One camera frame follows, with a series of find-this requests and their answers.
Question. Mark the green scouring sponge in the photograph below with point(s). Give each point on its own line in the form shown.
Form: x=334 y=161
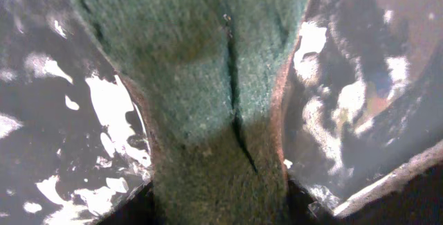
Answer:
x=211 y=75

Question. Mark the black plastic water tray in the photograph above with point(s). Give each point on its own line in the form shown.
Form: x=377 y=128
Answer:
x=361 y=119

